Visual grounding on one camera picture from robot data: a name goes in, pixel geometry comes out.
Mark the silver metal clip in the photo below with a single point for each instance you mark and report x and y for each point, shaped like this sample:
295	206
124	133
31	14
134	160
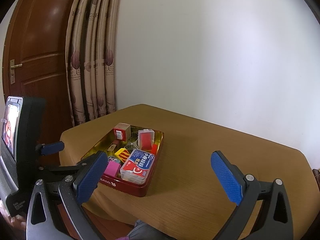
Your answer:
132	143

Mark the brown wooden door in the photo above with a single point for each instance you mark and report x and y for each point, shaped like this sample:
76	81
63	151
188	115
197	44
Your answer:
37	42

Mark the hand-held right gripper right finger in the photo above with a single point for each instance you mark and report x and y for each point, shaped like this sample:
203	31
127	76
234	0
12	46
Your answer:
226	180

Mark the blue round case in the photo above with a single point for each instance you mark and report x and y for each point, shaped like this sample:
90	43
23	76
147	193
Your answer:
113	158

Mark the clear plastic box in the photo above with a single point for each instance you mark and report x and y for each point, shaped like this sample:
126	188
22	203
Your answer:
137	166

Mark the grey-blue cloth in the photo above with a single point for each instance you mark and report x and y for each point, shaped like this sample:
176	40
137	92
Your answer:
145	230

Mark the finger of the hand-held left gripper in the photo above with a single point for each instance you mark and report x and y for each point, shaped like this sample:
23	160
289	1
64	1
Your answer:
52	147
57	170

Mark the small red box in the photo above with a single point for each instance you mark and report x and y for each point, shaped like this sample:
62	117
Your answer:
155	148

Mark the beige curtain with leaf print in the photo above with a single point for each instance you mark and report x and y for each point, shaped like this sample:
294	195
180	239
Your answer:
100	55

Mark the small yellow box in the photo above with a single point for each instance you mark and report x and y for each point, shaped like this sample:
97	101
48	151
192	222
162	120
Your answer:
122	155

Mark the clear box with pink insert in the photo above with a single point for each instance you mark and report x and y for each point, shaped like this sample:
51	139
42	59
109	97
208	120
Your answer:
146	140

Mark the red cardboard box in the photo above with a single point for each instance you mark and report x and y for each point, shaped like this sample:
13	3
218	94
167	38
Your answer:
121	131

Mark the red tin box gold inside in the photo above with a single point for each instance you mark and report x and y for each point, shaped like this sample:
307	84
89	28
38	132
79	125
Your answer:
135	187

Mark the small pink box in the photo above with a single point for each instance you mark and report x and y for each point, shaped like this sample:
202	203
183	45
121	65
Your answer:
112	168

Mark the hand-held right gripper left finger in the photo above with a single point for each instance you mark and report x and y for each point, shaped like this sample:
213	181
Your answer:
91	177

